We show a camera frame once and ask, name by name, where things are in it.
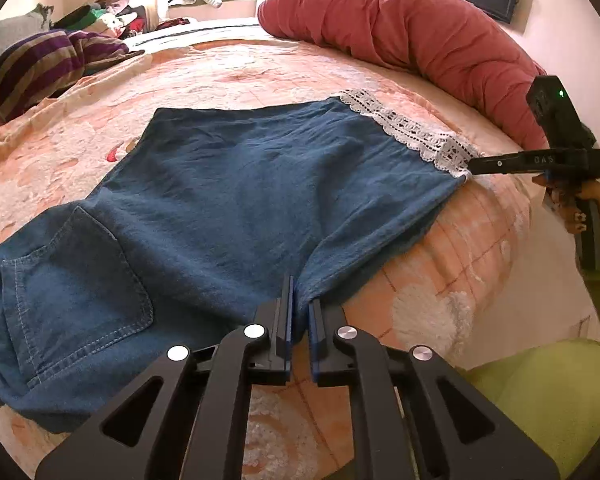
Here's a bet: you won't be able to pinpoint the person's right hand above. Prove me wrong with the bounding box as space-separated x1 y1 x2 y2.
532 172 600 235

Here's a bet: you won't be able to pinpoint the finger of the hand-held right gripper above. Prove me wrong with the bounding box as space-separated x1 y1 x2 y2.
467 151 532 176

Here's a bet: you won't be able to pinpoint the grey pillow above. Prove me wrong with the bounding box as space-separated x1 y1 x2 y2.
0 4 56 76

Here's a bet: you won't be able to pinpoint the red rolled duvet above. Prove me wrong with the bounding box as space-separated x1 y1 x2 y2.
256 0 551 153

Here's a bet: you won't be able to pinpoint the pile of mixed clothes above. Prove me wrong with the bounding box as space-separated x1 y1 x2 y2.
52 0 148 41

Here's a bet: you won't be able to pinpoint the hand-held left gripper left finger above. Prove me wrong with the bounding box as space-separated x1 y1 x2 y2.
35 276 296 480

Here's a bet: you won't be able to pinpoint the purple striped blanket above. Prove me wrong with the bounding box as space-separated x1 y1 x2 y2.
0 29 146 121

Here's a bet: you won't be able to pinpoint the peach fleece printed blanket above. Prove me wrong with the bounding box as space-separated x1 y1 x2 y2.
0 25 600 480

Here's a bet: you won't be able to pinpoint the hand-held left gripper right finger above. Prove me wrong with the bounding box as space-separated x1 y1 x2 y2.
307 299 563 480

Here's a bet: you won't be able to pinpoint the blue denim pants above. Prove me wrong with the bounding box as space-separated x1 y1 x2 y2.
0 88 483 433

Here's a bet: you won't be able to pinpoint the pale striped bed sheet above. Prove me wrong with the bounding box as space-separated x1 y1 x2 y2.
125 16 261 56

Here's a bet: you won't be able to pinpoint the person's green clothing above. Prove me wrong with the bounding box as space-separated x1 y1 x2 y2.
460 337 600 480

